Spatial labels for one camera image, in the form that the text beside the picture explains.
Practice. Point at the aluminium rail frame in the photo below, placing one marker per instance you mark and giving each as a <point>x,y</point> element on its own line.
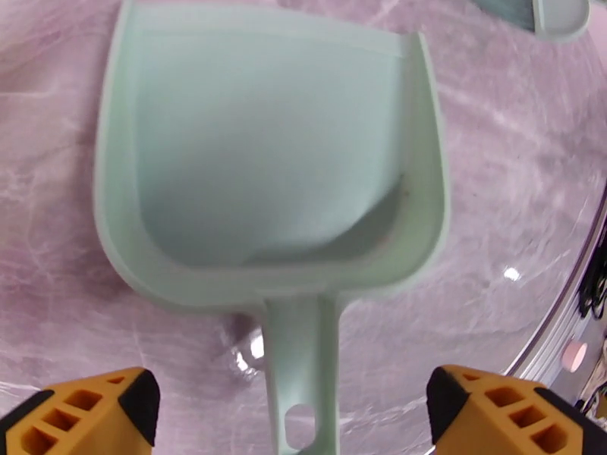
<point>545,354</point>

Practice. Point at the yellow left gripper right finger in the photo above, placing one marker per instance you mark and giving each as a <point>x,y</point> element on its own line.
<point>512,416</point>

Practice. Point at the green plastic dustpan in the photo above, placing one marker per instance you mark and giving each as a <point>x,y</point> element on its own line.
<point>265,160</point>

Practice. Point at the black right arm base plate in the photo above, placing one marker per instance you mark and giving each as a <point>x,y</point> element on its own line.
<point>593,288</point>

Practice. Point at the green hand brush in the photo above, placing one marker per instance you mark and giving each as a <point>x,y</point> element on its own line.
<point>559,13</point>

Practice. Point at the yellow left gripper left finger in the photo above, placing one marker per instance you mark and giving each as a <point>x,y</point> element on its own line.
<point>71,416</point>

